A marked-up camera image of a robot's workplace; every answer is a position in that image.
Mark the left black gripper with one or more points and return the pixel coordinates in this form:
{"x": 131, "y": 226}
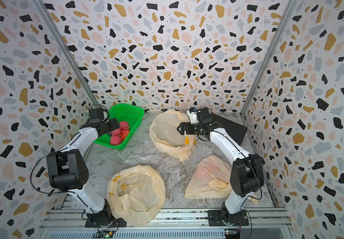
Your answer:
{"x": 113, "y": 123}

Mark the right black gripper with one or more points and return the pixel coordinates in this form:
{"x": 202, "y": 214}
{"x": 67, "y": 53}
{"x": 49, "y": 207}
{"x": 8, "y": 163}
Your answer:
{"x": 183, "y": 124}

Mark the red apple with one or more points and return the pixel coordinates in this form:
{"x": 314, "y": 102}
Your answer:
{"x": 116, "y": 132}
{"x": 116, "y": 140}
{"x": 124, "y": 133}
{"x": 124, "y": 125}

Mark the beige plastic bag with apples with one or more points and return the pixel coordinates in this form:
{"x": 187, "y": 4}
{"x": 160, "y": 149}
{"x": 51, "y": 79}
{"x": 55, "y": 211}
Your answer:
{"x": 136, "y": 194}

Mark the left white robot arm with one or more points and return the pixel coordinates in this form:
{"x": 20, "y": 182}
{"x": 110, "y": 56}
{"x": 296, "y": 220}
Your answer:
{"x": 69, "y": 173}

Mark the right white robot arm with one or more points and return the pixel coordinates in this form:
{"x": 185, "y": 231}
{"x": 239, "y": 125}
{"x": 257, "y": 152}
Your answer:
{"x": 232, "y": 151}

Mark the green plastic mesh basket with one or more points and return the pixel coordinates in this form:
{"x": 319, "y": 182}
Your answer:
{"x": 123, "y": 112}

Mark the black flat box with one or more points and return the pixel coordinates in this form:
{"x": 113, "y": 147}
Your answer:
{"x": 235, "y": 130}

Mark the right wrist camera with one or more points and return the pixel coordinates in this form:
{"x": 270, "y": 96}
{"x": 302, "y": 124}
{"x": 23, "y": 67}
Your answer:
{"x": 193, "y": 115}

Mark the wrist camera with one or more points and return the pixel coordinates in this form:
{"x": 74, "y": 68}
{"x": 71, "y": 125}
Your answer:
{"x": 97, "y": 115}
{"x": 193, "y": 115}

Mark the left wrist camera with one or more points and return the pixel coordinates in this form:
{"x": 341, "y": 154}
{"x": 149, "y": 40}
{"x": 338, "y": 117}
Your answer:
{"x": 97, "y": 115}

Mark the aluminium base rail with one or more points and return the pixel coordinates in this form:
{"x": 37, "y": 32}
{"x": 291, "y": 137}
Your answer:
{"x": 256, "y": 223}

